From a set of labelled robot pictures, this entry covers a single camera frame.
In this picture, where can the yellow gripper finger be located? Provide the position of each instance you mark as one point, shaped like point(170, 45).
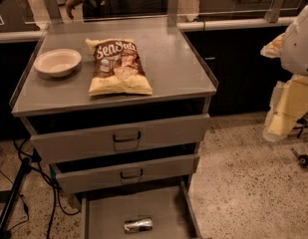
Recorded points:
point(273, 49)
point(288, 104)

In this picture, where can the silver redbull can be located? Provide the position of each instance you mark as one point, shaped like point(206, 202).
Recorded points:
point(139, 225)

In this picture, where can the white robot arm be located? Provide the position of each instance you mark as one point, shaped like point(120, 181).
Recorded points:
point(294, 53)

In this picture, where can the grey metal drawer cabinet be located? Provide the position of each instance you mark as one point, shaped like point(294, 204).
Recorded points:
point(181, 87)

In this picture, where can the bottom open grey drawer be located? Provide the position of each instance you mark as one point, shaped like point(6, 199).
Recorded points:
point(166, 202)

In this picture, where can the middle grey drawer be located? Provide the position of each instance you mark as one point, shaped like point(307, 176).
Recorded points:
point(131, 173)

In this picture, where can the top grey drawer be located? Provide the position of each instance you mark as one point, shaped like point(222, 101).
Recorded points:
point(106, 140)

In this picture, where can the sea salt chips bag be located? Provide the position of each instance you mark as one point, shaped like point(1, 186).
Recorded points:
point(118, 68)

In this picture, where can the person in dark clothes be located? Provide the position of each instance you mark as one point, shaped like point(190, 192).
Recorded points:
point(97, 9)

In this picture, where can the white paper bowl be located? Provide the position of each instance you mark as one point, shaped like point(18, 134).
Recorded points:
point(58, 63)

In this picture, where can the black tripod leg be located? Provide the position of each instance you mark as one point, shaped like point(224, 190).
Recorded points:
point(11, 196)

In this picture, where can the white counter rail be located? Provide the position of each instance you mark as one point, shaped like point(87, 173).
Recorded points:
point(233, 24)

